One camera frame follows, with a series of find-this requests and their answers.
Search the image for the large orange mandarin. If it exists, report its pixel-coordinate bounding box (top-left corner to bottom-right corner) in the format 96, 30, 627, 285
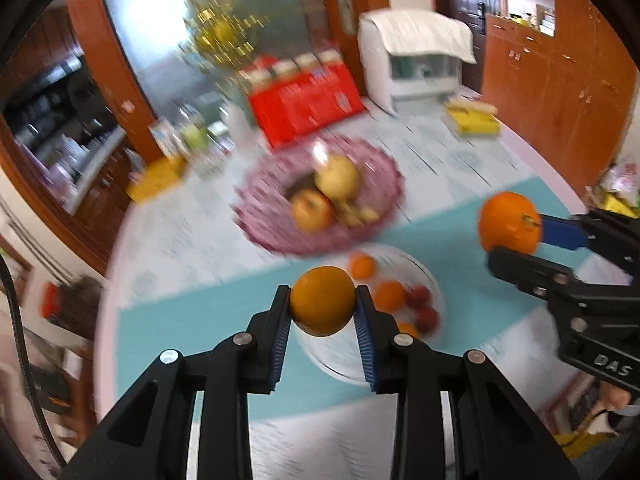
477, 192, 542, 255

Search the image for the small mandarin plate top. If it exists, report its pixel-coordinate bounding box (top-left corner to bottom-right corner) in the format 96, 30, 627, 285
348, 252, 378, 281

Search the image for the spotted ripe banana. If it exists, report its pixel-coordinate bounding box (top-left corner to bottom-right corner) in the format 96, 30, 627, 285
334, 200, 381, 229

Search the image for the small yellow-orange mandarin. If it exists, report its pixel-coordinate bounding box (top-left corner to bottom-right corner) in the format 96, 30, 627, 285
290, 266, 356, 337

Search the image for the yellow pear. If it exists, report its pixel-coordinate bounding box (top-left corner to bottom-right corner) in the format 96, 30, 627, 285
314, 155, 362, 200

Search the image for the red apple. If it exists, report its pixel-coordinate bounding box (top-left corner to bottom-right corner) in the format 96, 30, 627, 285
290, 190, 335, 233

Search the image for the dark avocado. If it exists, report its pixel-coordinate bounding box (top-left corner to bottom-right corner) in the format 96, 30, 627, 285
283, 171, 318, 200

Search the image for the wooden cabinet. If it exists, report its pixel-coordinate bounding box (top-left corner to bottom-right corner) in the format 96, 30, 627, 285
480, 0, 638, 195

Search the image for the white printed round plate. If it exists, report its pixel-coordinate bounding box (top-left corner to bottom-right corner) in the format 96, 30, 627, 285
294, 242, 445, 386

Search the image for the teal patterned tablecloth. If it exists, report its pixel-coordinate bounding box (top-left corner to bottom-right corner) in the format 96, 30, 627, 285
96, 112, 630, 479

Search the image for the red pot on floor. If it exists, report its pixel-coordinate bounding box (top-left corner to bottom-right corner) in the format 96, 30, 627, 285
39, 282, 61, 320

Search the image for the yellow tissue pack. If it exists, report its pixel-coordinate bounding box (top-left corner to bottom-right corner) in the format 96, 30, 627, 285
442, 98, 500, 136

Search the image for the white countertop appliance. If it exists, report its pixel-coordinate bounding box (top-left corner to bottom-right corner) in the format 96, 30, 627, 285
357, 8, 478, 116

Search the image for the pink glass fruit bowl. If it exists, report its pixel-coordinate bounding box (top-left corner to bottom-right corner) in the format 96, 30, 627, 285
233, 134, 404, 256

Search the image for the yellow cardboard box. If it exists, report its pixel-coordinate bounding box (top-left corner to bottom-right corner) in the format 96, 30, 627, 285
127, 157, 186, 204

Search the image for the white towel on appliance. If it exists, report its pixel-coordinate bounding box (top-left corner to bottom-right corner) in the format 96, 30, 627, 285
360, 9, 477, 64

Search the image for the red paper cup package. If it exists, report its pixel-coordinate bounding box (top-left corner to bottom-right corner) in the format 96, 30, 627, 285
248, 61, 364, 150

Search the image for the clear plastic bottle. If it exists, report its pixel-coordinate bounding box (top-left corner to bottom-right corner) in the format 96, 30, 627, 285
178, 102, 208, 159

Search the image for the white squeeze bottle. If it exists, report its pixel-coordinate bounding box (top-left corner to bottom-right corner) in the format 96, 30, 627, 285
224, 101, 257, 151

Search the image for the gold door ornament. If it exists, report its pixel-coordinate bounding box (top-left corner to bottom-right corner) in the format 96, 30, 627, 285
179, 0, 270, 75

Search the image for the black cable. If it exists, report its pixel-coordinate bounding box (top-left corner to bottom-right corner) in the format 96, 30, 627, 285
0, 253, 66, 468

